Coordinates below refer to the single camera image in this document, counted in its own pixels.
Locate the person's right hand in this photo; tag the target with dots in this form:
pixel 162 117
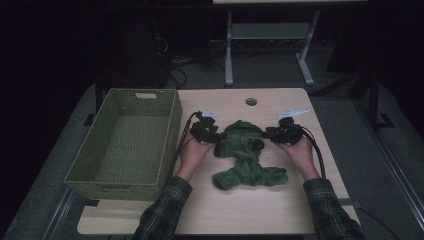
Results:
pixel 303 156

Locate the long aluminium floor rail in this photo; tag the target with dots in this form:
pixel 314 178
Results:
pixel 400 176

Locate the green woven basket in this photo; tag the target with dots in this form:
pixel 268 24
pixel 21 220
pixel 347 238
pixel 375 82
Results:
pixel 100 140

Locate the short aluminium floor rail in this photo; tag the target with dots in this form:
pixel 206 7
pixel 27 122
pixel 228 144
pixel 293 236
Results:
pixel 61 213

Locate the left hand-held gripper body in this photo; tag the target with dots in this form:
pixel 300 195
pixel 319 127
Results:
pixel 201 130

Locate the tall black metal stand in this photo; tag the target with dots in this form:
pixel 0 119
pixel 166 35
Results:
pixel 373 100

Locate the grey table clamp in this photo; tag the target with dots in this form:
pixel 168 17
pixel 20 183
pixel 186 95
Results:
pixel 350 202

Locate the white desk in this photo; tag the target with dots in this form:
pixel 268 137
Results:
pixel 270 30

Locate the person's left hand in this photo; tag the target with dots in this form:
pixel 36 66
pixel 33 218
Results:
pixel 193 155

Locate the short black metal stand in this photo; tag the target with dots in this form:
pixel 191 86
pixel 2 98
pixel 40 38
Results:
pixel 98 96

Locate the green fuzzy garment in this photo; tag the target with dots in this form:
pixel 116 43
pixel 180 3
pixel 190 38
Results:
pixel 246 166

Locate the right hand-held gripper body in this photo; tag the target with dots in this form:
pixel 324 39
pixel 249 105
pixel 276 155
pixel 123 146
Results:
pixel 290 133

